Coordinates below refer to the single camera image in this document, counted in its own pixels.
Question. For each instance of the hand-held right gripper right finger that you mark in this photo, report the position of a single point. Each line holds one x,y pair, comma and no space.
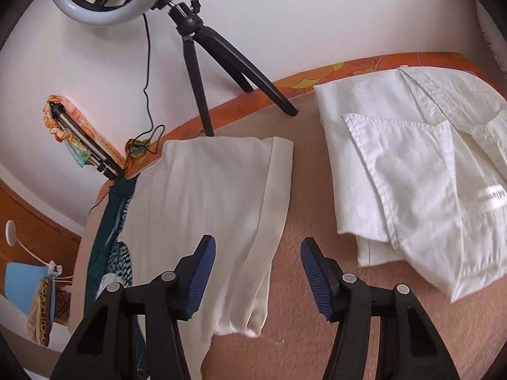
317,281

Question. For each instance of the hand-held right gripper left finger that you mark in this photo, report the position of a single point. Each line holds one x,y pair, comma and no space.
201,279

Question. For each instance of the cream white garment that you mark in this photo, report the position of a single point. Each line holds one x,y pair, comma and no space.
214,190

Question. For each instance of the dark green printed garment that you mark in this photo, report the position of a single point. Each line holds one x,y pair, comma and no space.
99,245

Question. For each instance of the peach blanket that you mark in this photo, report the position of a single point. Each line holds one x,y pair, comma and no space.
309,206

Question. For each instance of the white collared shirt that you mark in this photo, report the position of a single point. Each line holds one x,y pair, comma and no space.
396,146

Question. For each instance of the leopard print bag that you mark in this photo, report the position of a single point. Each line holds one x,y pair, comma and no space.
39,316

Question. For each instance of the light blue chair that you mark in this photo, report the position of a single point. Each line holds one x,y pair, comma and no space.
21,285

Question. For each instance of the silver and black tripod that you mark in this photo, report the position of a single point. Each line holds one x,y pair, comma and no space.
85,138

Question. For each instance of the white desk lamp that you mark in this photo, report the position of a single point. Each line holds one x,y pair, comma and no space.
10,232

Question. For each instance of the orange floral cloth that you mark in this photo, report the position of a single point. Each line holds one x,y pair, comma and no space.
63,132

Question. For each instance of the black tabletop tripod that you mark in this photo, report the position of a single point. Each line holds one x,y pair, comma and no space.
190,67

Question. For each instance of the orange floral bedsheet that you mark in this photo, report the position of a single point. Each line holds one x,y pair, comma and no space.
356,65

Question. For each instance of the green leaf print pillow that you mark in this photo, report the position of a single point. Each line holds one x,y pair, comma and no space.
493,43

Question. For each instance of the wooden bed frame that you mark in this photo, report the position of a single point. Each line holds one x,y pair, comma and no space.
35,221

